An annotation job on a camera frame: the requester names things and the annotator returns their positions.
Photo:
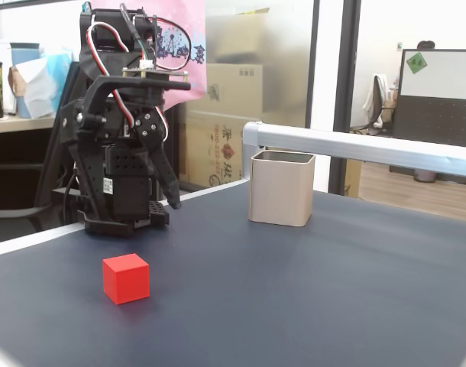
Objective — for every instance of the red cube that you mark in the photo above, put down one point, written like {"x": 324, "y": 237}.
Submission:
{"x": 126, "y": 279}

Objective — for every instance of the gold square metal container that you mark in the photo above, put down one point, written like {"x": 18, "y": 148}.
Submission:
{"x": 280, "y": 191}

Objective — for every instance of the cardboard box with red print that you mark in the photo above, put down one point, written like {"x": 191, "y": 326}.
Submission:
{"x": 214, "y": 153}

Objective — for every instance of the beige desk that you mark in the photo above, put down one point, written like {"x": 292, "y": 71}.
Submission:
{"x": 19, "y": 123}

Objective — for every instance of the cardboard box with black print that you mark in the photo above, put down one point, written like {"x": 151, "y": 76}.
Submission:
{"x": 237, "y": 88}

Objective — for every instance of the pink printed poster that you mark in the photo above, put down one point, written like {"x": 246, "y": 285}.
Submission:
{"x": 179, "y": 23}

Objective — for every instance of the blue tissue box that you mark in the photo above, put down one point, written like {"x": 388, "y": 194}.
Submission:
{"x": 26, "y": 53}

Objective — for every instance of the plain cardboard box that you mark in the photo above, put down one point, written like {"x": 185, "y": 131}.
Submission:
{"x": 240, "y": 38}

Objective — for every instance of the dark grey table mat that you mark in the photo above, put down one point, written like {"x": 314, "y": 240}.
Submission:
{"x": 294, "y": 286}

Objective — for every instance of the white garment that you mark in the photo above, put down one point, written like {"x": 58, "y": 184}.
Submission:
{"x": 379, "y": 99}

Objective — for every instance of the green sticker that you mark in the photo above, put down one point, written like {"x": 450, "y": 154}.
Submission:
{"x": 416, "y": 63}

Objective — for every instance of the pink waste bin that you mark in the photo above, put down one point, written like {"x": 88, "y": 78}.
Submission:
{"x": 424, "y": 175}

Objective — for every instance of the person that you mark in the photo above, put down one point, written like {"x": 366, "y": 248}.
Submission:
{"x": 426, "y": 45}

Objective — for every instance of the office cubicle partition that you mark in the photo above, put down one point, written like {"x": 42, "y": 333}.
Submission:
{"x": 439, "y": 114}

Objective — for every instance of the aluminium profile rail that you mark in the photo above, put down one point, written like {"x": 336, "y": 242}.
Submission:
{"x": 332, "y": 139}

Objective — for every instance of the black door frame post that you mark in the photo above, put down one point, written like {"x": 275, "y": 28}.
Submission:
{"x": 345, "y": 76}

